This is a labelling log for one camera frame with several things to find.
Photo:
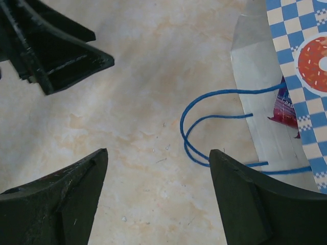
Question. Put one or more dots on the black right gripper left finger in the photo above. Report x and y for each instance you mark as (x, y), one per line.
(58, 208)

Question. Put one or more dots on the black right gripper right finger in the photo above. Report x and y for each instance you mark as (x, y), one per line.
(258, 209)

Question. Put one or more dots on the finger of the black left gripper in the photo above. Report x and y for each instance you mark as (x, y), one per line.
(58, 47)
(12, 47)

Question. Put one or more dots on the purple snack packet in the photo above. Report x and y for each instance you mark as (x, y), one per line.
(283, 111)

